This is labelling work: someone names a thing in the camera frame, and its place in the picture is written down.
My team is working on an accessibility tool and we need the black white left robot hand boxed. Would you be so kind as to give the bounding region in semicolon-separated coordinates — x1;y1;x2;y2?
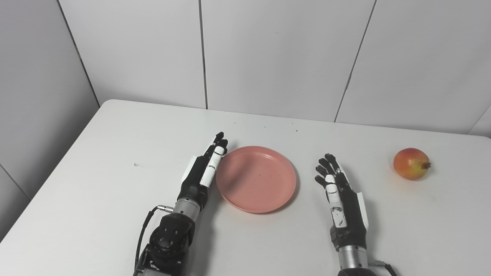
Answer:
177;132;229;210

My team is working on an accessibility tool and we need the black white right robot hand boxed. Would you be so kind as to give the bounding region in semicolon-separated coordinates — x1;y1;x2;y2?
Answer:
315;153;369;252

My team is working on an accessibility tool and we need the pink round plate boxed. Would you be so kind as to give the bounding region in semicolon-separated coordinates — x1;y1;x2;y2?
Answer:
216;146;297;214

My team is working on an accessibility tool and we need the red yellow pomegranate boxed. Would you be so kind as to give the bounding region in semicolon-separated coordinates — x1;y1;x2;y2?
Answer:
393;148;432;181

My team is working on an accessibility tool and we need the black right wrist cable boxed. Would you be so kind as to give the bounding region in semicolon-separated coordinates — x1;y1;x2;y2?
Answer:
368;260;400;276

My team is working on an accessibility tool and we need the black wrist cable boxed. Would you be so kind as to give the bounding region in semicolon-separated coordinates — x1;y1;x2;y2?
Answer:
368;260;400;276
134;205;174;274

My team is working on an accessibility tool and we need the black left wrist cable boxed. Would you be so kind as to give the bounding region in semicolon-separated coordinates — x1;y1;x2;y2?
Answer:
134;205;174;274

